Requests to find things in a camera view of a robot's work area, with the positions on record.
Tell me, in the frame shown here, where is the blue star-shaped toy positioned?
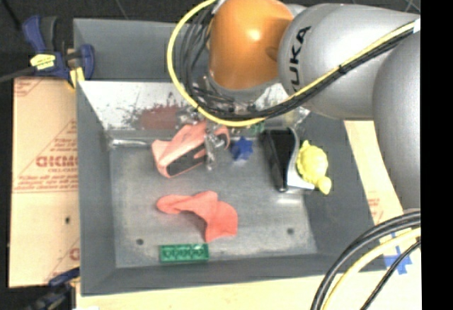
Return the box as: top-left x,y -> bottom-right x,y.
229,136 -> 254,161

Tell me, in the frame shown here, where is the pink cloth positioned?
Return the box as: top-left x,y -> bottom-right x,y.
155,190 -> 239,244

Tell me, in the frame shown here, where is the grey metal bin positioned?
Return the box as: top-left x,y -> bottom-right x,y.
72,17 -> 386,295

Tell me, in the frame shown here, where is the yellow toy turtle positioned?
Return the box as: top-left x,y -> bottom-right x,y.
295,139 -> 333,195

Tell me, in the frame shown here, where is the green flat block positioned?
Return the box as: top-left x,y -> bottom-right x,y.
159,243 -> 210,263

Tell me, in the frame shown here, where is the brown cardboard board red print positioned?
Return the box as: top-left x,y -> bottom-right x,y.
8,76 -> 406,288

